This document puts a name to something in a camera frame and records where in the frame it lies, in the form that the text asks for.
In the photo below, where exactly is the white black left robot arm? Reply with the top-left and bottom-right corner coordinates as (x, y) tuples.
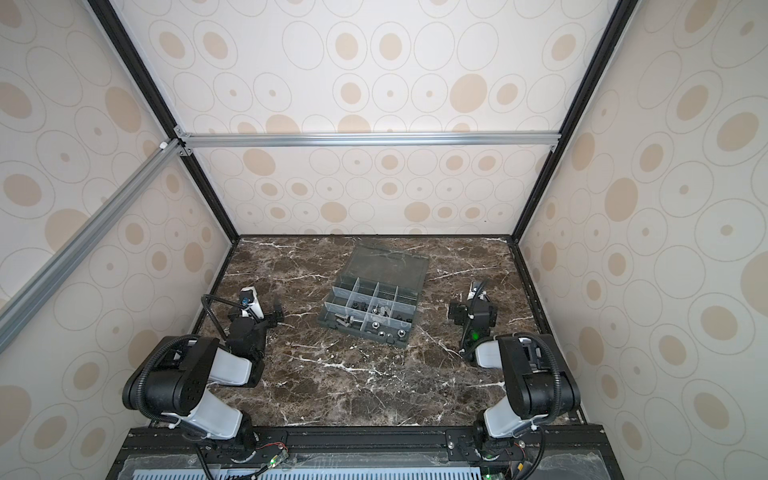
(122, 304), (284, 448)

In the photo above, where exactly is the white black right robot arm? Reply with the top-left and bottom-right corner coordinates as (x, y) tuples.
(447, 295), (581, 439)

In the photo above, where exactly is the clear plastic organizer box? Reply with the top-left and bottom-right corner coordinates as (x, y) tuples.
(317, 244), (429, 348)

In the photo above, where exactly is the aluminium crossbar back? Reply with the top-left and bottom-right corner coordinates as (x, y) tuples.
(181, 131), (560, 148)

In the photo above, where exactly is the aluminium crossbar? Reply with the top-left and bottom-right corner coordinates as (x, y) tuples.
(1, 139), (182, 350)
(181, 131), (560, 148)

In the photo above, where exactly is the aluminium crossbar left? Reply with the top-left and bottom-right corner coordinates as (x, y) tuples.
(1, 139), (182, 350)

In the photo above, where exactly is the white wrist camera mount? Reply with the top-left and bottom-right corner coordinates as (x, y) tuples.
(467, 280), (487, 303)

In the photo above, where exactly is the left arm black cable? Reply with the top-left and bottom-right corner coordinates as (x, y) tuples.
(122, 293), (253, 480)

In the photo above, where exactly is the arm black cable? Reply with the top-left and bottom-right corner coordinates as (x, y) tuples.
(461, 281), (565, 480)
(122, 293), (253, 480)

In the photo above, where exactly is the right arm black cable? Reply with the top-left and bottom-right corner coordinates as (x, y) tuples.
(461, 281), (565, 480)

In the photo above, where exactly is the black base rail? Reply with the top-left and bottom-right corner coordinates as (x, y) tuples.
(107, 425), (623, 479)

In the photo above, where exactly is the black corner frame post right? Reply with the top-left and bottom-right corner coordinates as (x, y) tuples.
(511, 0), (639, 245)

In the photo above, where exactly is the black corner frame post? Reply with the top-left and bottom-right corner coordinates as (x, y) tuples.
(511, 0), (639, 245)
(87, 0), (240, 244)

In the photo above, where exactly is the black corner frame post left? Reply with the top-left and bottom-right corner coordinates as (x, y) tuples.
(87, 0), (240, 244)

